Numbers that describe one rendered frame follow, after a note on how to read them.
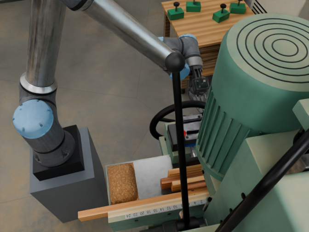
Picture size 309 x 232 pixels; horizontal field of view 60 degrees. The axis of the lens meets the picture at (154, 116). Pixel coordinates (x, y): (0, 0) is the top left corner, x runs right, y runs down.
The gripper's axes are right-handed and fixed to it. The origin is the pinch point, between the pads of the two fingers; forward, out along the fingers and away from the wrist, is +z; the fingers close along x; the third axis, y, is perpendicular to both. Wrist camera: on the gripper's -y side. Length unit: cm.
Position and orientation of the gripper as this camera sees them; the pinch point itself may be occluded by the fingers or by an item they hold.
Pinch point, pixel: (202, 112)
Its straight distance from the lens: 123.3
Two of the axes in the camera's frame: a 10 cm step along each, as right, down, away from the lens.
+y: 0.6, -2.7, -9.6
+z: 1.8, 9.5, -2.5
